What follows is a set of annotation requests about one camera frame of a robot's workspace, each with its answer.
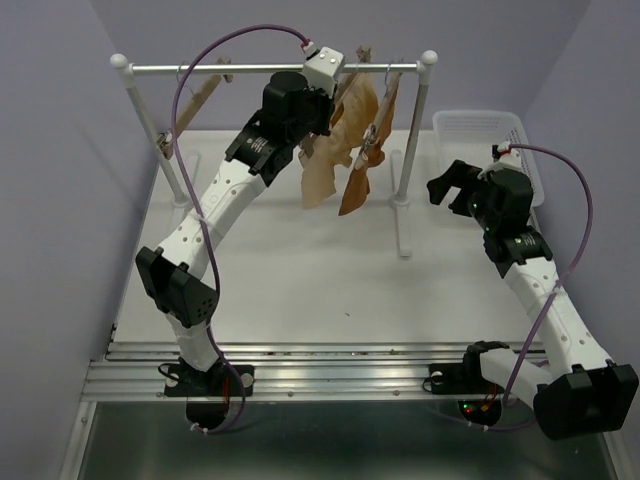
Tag wooden hanger with brown underwear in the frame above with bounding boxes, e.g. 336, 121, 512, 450
354, 69, 402, 170

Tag empty wooden clip hanger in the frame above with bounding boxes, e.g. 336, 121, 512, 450
156, 73, 234, 160

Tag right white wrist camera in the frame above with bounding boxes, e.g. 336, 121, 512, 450
490, 141, 522, 172

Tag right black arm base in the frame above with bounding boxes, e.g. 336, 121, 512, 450
423, 363, 503, 428

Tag brown underwear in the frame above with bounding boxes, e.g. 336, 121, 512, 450
338, 94, 397, 216

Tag white plastic basket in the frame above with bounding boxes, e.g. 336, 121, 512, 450
431, 109, 546, 209

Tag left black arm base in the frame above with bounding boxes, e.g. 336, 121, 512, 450
157, 359, 255, 435

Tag aluminium mounting rail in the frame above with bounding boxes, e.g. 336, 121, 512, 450
81, 342, 467, 403

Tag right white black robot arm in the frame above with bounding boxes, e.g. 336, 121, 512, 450
427, 160, 639, 440

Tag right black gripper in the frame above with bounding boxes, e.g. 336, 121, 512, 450
426, 159, 499, 232

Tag beige underwear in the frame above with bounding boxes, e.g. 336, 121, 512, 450
300, 74, 379, 209

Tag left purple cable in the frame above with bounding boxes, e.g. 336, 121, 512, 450
171, 27, 312, 434

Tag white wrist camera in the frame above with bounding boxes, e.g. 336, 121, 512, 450
302, 42, 346, 98
490, 141, 522, 172

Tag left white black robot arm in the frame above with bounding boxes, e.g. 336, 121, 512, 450
135, 71, 338, 394

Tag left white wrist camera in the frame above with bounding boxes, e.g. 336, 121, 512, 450
302, 42, 346, 98

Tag wooden clip hanger with beige underwear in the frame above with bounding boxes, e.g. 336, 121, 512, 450
298, 45, 372, 164

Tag white clothes rack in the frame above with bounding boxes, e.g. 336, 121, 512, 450
110, 50, 438, 258

